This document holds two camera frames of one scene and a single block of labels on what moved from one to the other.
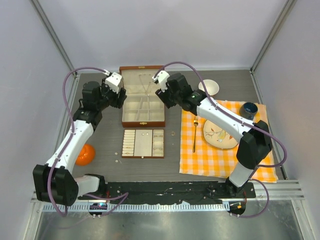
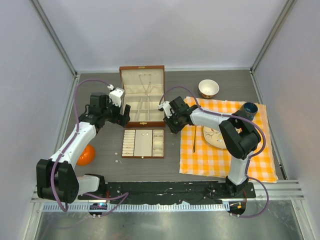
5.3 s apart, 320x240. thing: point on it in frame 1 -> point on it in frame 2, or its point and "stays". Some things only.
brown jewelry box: x=142 y=108 stays
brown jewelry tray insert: x=143 y=143 stays
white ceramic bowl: x=212 y=87 stays
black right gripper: x=164 y=98 -> x=168 y=121
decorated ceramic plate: x=217 y=138 stays
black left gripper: x=118 y=102 -> x=120 y=119
